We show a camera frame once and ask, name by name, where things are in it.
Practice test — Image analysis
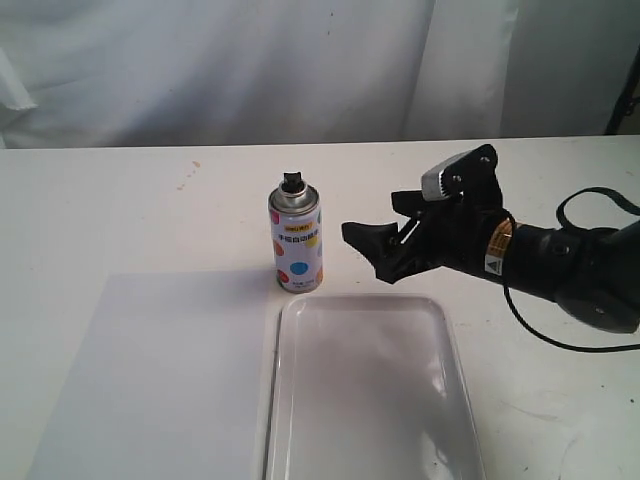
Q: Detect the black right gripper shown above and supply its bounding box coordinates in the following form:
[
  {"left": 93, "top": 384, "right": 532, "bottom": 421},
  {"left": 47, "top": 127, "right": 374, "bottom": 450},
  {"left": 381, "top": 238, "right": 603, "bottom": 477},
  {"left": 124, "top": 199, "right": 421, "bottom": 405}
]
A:
[{"left": 341, "top": 144, "right": 506, "bottom": 283}]

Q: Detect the white spray paint can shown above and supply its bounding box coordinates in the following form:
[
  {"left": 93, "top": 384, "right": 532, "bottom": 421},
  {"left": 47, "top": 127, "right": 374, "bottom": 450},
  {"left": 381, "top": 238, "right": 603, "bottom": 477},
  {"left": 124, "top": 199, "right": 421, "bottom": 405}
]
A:
[{"left": 268, "top": 172, "right": 323, "bottom": 294}]

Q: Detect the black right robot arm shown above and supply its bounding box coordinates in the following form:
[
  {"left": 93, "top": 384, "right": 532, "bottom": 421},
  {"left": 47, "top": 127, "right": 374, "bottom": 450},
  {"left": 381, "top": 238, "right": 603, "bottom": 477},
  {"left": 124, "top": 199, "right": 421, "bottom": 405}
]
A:
[{"left": 341, "top": 144, "right": 639, "bottom": 334}]

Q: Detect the white plastic tray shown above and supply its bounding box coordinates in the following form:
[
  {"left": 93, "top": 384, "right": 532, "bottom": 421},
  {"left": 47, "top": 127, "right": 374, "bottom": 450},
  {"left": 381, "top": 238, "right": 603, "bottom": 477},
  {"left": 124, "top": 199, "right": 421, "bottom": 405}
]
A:
[{"left": 263, "top": 294, "right": 485, "bottom": 479}]

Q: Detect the black stand in corner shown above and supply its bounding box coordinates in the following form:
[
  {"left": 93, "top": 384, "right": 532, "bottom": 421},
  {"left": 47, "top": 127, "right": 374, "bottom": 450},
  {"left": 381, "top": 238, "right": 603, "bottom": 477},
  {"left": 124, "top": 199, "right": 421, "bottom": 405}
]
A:
[{"left": 605, "top": 70, "right": 639, "bottom": 135}]

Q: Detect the white paper sheet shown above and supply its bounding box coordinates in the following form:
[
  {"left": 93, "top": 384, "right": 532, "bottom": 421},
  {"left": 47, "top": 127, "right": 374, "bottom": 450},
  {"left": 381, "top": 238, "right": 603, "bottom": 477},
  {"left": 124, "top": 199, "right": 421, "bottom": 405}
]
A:
[{"left": 28, "top": 270, "right": 273, "bottom": 479}]

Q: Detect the white backdrop cloth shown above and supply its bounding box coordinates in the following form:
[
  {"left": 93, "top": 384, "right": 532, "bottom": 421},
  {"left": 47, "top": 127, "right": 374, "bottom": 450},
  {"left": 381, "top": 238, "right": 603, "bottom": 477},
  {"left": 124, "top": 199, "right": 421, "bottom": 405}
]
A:
[{"left": 1, "top": 1, "right": 639, "bottom": 149}]

